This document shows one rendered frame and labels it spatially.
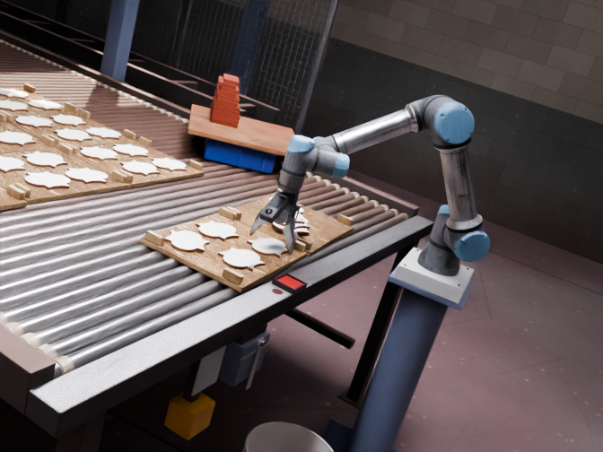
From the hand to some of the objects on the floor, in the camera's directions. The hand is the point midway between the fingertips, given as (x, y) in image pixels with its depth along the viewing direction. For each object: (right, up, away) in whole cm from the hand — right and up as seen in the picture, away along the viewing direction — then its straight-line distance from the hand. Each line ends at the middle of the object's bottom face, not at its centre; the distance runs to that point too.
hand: (268, 246), depth 213 cm
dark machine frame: (-162, +34, +246) cm, 297 cm away
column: (+34, -92, +62) cm, 116 cm away
